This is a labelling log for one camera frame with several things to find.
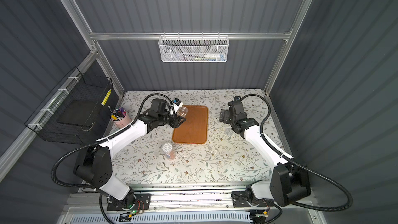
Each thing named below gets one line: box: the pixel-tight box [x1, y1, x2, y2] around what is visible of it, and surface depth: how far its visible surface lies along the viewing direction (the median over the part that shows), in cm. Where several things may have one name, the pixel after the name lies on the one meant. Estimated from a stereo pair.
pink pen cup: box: [110, 106, 132, 130], surface depth 93 cm
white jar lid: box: [224, 128, 234, 137], surface depth 100 cm
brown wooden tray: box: [172, 105, 209, 145], surface depth 101 cm
